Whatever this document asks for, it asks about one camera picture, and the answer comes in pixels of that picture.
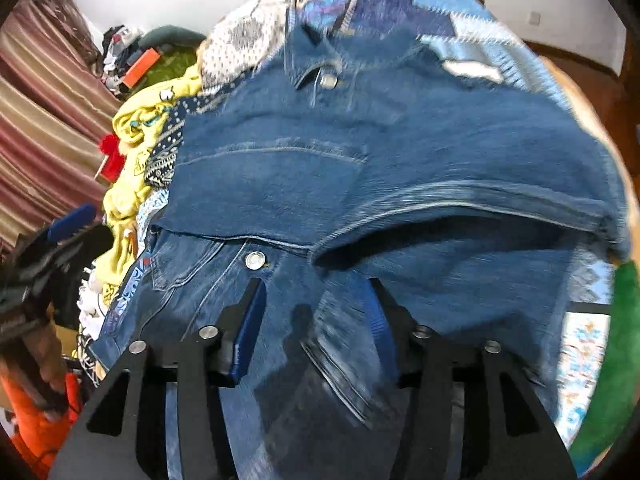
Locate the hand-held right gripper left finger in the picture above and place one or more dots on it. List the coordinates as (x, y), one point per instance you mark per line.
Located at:
(246, 332)

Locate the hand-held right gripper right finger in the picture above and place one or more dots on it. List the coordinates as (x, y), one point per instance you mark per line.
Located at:
(384, 332)

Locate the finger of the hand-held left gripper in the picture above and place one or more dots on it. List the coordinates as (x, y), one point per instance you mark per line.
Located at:
(72, 222)

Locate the blue denim jacket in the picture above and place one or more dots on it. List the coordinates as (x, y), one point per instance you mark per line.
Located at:
(380, 170)

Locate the person's left hand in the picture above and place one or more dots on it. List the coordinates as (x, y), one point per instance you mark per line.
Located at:
(46, 357)

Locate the white fringed cloth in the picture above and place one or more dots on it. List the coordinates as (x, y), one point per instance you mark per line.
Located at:
(92, 305)

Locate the red cloth item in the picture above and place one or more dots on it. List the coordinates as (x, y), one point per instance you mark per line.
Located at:
(111, 155)

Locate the yellow printed cloth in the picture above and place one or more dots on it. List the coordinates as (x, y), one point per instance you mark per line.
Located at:
(131, 122)

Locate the striped brown curtain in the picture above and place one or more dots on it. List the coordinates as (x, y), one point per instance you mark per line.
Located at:
(40, 110)

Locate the dark blue paisley bandana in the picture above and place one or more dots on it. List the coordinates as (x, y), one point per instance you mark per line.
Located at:
(169, 132)

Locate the orange box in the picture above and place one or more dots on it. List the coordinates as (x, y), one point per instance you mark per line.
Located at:
(141, 67)

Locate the pile of mixed clutter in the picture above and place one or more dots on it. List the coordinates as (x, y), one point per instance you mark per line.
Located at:
(117, 50)

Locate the green cloth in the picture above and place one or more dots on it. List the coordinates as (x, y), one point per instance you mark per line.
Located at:
(167, 67)

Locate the dark green pillow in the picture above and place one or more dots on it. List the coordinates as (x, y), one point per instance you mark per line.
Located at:
(170, 35)

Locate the bright green fabric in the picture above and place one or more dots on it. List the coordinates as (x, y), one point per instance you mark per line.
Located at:
(616, 360)

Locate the wooden bed headboard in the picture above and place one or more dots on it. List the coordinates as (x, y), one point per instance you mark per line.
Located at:
(570, 62)

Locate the white wall socket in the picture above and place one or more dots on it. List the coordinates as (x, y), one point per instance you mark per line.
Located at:
(535, 18)

